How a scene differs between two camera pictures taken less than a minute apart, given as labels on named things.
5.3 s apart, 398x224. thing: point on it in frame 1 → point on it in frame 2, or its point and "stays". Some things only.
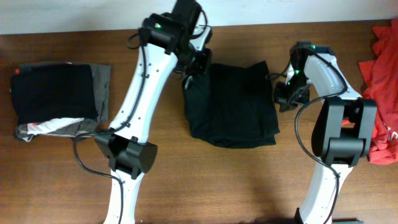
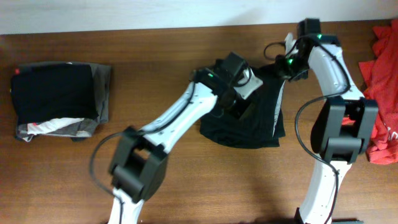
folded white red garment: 47,126 stays
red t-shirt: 380,74 stays
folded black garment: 43,92 stays
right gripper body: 291,95 → 292,67
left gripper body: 196,61 → 236,103
